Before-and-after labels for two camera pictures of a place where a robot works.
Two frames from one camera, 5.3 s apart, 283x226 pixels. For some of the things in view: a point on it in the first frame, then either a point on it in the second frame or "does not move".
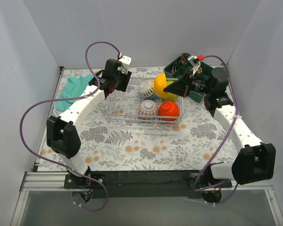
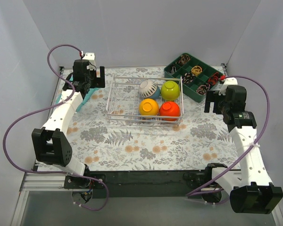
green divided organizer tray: [181, 66] does not move
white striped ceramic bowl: [145, 88] does not move
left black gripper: [123, 81] → [98, 80]
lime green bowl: [169, 96] does not move
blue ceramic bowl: [153, 96] does not move
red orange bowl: [169, 108] does not move
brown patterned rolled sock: [183, 59] does not move
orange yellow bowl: [159, 84] → [148, 107]
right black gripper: [187, 84] → [212, 101]
